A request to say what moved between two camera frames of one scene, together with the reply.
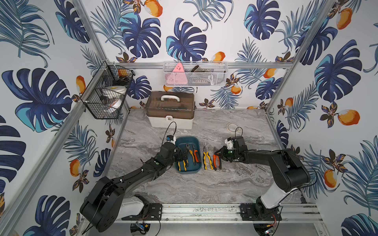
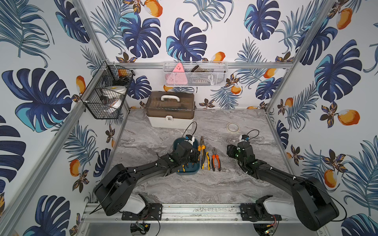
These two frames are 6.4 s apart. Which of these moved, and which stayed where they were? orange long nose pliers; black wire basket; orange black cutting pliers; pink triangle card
Moved: orange black cutting pliers
Stayed: pink triangle card; black wire basket; orange long nose pliers
